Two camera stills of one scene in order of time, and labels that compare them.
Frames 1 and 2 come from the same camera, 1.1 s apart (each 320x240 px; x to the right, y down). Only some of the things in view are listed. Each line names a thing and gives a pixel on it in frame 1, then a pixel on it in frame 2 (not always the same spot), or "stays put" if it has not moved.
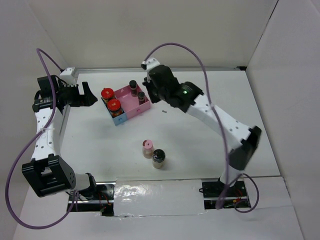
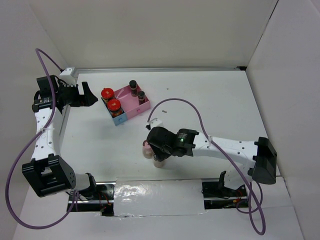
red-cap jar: x=107 y=94 stays put
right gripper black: x=147 y=85 → x=157 y=151
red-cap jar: x=114 y=107 stays put
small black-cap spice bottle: x=133 y=84 stays put
